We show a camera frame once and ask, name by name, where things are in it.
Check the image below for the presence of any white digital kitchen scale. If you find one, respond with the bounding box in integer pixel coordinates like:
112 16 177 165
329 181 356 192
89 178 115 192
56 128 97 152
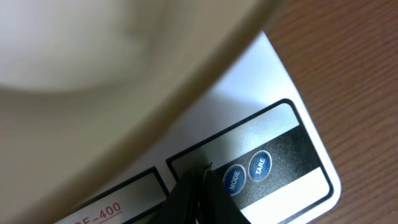
63 33 341 223

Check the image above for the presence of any white ceramic bowl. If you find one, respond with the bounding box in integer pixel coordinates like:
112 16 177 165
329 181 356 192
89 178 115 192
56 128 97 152
1 0 282 223

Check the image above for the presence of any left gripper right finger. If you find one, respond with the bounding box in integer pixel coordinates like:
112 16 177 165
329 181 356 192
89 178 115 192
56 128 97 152
198 164 249 224

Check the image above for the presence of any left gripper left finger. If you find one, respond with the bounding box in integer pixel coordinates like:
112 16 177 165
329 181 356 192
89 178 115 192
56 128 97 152
149 169 201 224

